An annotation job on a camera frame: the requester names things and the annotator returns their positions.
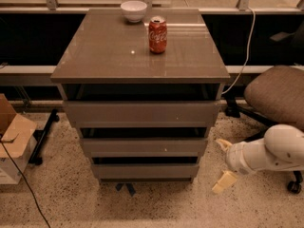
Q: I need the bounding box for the blue tape cross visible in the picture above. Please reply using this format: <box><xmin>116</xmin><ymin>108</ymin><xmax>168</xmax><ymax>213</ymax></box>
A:
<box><xmin>115</xmin><ymin>183</ymin><xmax>136</xmax><ymax>197</ymax></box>

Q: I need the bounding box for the grey drawer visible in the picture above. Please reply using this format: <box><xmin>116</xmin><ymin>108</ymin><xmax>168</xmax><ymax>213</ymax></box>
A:
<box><xmin>81</xmin><ymin>139</ymin><xmax>207</xmax><ymax>157</ymax></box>
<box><xmin>91</xmin><ymin>164</ymin><xmax>199</xmax><ymax>180</ymax></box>
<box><xmin>64</xmin><ymin>101</ymin><xmax>219</xmax><ymax>128</ymax></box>

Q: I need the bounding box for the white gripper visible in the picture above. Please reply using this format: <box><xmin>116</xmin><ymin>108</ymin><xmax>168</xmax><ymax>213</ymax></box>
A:
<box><xmin>212</xmin><ymin>139</ymin><xmax>256</xmax><ymax>194</ymax></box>

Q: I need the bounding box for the white hanging cable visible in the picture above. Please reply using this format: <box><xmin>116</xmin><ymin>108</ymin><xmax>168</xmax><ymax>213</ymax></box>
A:
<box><xmin>220</xmin><ymin>7</ymin><xmax>257</xmax><ymax>96</ymax></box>

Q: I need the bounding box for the black floor cable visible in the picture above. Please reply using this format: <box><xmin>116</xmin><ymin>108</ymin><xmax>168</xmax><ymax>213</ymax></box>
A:
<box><xmin>0</xmin><ymin>141</ymin><xmax>51</xmax><ymax>228</ymax></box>

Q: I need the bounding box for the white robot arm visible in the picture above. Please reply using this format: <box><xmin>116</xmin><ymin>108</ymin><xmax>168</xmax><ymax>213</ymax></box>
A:
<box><xmin>212</xmin><ymin>124</ymin><xmax>304</xmax><ymax>194</ymax></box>

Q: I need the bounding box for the red cola can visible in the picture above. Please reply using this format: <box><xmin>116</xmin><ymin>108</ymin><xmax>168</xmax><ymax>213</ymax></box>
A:
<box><xmin>148</xmin><ymin>16</ymin><xmax>167</xmax><ymax>54</ymax></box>

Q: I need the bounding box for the white ceramic bowl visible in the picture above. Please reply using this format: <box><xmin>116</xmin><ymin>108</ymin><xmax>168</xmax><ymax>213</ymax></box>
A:
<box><xmin>121</xmin><ymin>1</ymin><xmax>147</xmax><ymax>23</ymax></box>

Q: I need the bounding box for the grey top drawer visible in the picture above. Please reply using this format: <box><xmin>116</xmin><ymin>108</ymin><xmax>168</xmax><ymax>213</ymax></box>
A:
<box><xmin>64</xmin><ymin>101</ymin><xmax>219</xmax><ymax>128</ymax></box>

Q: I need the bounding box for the grey bottom drawer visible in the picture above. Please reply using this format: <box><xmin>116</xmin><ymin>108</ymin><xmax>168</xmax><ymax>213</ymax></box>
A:
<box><xmin>91</xmin><ymin>164</ymin><xmax>199</xmax><ymax>180</ymax></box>

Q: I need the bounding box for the brown office chair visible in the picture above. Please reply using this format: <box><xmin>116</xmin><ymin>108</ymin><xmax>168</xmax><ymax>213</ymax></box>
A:
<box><xmin>223</xmin><ymin>22</ymin><xmax>304</xmax><ymax>195</ymax></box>

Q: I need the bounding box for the black stand foot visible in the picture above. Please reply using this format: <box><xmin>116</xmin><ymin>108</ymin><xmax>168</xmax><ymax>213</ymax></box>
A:
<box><xmin>28</xmin><ymin>109</ymin><xmax>60</xmax><ymax>165</ymax></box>

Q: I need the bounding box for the grey drawer cabinet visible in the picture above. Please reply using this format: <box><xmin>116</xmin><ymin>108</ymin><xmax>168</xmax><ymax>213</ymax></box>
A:
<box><xmin>51</xmin><ymin>9</ymin><xmax>229</xmax><ymax>182</ymax></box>

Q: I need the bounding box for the grey middle drawer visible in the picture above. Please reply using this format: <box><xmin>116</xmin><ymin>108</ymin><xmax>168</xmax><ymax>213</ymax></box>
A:
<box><xmin>81</xmin><ymin>139</ymin><xmax>207</xmax><ymax>157</ymax></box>

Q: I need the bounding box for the cardboard box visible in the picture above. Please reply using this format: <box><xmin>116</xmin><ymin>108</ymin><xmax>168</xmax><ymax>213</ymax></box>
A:
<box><xmin>0</xmin><ymin>94</ymin><xmax>37</xmax><ymax>184</ymax></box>

